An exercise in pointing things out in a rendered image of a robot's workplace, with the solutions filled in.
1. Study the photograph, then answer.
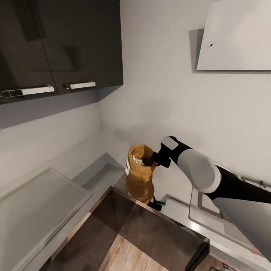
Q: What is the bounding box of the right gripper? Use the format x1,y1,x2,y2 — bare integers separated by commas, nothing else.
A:
151,152,172,168

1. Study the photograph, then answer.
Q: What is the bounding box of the popcorn bag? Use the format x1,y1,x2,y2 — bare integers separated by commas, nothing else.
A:
125,144,158,187

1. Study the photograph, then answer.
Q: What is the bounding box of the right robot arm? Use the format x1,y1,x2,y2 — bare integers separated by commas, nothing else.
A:
151,136,271,263

